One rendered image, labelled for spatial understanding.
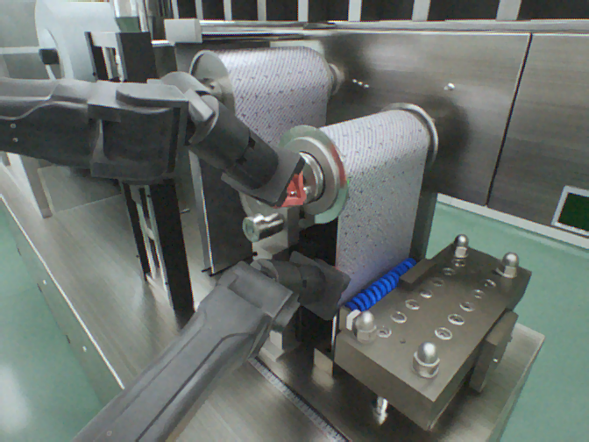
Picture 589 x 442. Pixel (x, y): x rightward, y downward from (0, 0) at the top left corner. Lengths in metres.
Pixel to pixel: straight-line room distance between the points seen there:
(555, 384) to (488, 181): 1.54
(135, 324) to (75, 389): 1.23
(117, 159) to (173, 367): 0.18
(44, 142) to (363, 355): 0.46
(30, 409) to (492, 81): 2.03
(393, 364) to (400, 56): 0.57
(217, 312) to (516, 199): 0.58
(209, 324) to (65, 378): 1.82
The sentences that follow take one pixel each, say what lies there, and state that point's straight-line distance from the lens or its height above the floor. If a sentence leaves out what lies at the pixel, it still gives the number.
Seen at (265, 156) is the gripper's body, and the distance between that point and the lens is 0.41.
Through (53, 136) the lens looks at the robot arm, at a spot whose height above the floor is 1.37.
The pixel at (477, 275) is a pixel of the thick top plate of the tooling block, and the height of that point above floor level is 1.03.
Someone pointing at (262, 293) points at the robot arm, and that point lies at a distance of 0.38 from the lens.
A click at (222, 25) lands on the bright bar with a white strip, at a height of 1.45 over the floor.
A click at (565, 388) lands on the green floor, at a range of 2.20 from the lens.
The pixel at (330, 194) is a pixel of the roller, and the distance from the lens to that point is 0.52.
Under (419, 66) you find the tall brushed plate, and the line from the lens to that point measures 0.80.
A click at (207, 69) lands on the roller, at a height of 1.38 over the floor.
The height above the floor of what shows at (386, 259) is 1.06.
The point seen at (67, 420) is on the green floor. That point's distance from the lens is 1.97.
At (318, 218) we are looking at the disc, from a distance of 0.56.
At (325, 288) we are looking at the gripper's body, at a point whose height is 1.12.
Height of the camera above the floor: 1.45
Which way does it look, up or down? 28 degrees down
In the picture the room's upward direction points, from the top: straight up
